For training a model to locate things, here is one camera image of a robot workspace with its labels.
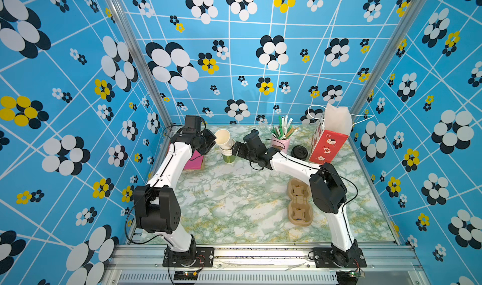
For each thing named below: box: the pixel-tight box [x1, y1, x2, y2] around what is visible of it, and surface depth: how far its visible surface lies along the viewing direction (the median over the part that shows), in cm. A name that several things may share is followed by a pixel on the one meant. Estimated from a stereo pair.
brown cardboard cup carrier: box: [287, 177, 313, 227], surface depth 83 cm
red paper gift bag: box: [308, 102, 353, 164], surface depth 94 cm
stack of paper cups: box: [214, 129, 236, 164], surface depth 92 cm
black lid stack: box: [290, 145, 309, 162], surface depth 104 cm
